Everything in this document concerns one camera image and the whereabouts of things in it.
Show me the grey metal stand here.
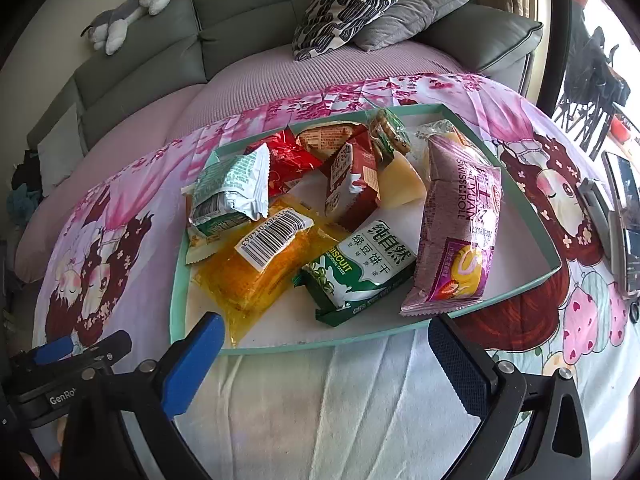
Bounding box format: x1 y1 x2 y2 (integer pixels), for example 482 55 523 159
577 177 613 261

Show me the printed cartoon blanket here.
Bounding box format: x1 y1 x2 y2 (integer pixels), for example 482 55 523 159
32 72 640 480

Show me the yellow cake packet with barcode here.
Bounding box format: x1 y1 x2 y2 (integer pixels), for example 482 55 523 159
192 195 333 348

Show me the green biscuit packet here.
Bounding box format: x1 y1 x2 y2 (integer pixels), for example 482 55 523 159
300 217 418 328

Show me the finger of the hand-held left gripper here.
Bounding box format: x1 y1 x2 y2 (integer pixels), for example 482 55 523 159
9 336 75 367
65 329 133 378

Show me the black and white patterned pillow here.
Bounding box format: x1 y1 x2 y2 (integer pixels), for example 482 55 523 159
291 0 415 62

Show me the pale yellow snack packet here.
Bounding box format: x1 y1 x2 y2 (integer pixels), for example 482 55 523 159
376 154 425 208

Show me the dark red and white packet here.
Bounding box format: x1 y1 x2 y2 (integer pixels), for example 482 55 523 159
320 141 382 232

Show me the teal cloth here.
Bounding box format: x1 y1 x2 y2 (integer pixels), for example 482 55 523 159
6 182 43 228

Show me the green and silver snack packet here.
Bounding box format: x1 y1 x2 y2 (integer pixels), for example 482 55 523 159
187 142 272 238

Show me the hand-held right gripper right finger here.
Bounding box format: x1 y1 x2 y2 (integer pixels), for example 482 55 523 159
427 314 592 480

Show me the black metal chair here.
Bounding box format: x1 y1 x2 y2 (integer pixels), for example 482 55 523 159
552 5 632 161

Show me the pale grey pillow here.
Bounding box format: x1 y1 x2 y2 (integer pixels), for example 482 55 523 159
37 102 87 198

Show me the small green-white biscuit pack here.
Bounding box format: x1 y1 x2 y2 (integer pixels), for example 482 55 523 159
367 108 413 163

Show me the large red patterned snack packet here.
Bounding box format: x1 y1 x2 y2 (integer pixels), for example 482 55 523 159
244 129 326 198

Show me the black smartphone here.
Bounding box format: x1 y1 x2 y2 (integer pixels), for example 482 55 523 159
600 150 640 296

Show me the dark cloth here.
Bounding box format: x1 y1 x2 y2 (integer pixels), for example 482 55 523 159
11 150 43 193

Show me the grey-green sofa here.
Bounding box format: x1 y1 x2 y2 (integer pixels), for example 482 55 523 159
25 0 545 161

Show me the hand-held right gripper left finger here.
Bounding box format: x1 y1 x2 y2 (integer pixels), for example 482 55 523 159
59 311 226 480

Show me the grey and white stuffed toy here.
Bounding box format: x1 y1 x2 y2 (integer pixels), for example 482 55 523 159
81 0 176 56

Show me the green-edged white tray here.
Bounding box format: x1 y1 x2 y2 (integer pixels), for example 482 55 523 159
169 103 563 357

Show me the crumpled orange-beige snack packet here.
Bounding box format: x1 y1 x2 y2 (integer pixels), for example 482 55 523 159
296 122 371 161

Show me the purple cake roll packet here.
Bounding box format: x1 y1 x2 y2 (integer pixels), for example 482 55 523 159
399 132 503 317

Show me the plain grey pillow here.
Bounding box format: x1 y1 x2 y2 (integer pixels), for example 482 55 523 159
352 0 482 52

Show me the white wrapped pastry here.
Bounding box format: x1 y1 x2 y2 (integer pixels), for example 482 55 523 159
412 119 468 148

